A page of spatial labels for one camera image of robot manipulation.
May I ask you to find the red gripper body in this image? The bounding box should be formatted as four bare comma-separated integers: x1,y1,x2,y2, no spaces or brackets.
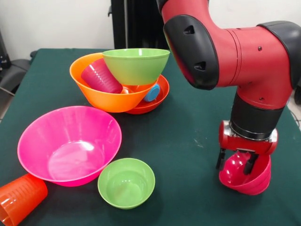
218,120,278,155

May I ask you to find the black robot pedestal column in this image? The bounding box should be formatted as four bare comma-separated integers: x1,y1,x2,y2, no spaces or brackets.
108,0,169,50

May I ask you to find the dark green table cloth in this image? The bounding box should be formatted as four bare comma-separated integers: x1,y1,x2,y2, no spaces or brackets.
0,48,301,226

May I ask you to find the black pedestal leg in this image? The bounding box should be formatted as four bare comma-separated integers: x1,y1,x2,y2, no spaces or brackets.
0,58,31,95
291,87,301,105

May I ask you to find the red-orange bowl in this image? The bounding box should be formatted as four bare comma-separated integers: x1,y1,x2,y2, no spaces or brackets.
124,74,170,115

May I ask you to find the blue cup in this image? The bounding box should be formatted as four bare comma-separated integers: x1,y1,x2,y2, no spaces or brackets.
143,84,161,103

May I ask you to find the purple cup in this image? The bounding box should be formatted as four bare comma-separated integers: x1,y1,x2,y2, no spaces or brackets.
80,58,124,94

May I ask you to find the large pink bowl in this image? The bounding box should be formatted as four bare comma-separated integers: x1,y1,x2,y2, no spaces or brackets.
17,105,123,187

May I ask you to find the large orange bowl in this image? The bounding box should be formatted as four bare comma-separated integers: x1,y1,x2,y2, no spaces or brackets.
69,52,158,113

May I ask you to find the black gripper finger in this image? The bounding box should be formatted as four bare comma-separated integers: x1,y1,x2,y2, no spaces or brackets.
243,153,260,176
215,148,227,170

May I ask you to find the small pink bowl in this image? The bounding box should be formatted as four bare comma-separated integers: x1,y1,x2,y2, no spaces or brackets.
218,152,272,196

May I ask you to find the small green bowl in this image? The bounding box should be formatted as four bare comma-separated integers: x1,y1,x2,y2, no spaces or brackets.
97,158,156,210

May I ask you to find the red-orange cup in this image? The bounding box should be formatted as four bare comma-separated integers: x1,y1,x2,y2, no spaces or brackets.
0,173,48,226

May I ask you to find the large green bowl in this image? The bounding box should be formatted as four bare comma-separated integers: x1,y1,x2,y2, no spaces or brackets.
102,48,171,86

